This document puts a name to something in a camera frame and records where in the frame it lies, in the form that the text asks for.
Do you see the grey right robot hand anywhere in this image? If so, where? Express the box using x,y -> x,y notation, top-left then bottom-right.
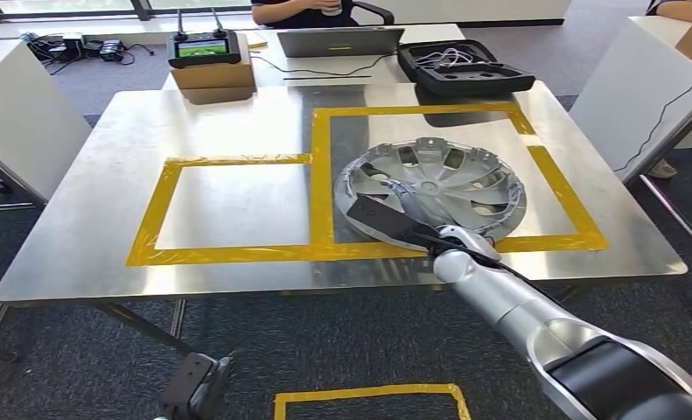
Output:
380,178 -> 439,230

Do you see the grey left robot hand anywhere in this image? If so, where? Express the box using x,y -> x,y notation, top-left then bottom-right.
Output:
203,348 -> 246,420

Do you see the silver plastic wheel hubcap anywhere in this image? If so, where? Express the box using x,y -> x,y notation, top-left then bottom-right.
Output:
332,136 -> 528,245

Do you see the steel workbench table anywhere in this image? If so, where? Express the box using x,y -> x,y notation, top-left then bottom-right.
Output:
0,80 -> 689,361

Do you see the black foam-lined open case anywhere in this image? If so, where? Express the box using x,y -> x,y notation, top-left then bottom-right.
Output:
395,38 -> 537,99

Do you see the yellow floor tape square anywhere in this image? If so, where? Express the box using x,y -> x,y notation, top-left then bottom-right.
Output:
272,381 -> 473,420

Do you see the white desk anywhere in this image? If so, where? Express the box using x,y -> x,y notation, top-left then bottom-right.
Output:
159,23 -> 466,92

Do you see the grey laptop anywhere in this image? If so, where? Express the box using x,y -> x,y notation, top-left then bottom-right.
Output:
276,25 -> 407,60

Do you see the person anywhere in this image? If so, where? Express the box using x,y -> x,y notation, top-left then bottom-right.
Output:
248,0 -> 362,31
645,0 -> 692,180

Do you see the steel table with white panel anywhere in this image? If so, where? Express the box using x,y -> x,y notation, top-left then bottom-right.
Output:
0,38 -> 94,214
569,14 -> 692,268

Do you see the black remote controller with screen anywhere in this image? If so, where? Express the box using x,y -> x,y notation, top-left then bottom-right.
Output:
165,8 -> 243,70

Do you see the large yellow table tape frame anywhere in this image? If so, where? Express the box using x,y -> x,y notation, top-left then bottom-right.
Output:
309,101 -> 611,263

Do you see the black laptop cable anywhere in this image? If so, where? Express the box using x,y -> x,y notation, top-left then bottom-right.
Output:
248,51 -> 400,78

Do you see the small yellow table tape frame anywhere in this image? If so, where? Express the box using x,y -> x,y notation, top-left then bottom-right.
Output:
125,152 -> 316,269

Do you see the thin black cable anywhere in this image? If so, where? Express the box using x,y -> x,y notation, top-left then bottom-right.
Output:
611,76 -> 692,174

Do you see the black adapters and cables pile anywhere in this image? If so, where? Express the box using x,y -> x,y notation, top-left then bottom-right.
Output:
17,30 -> 156,76

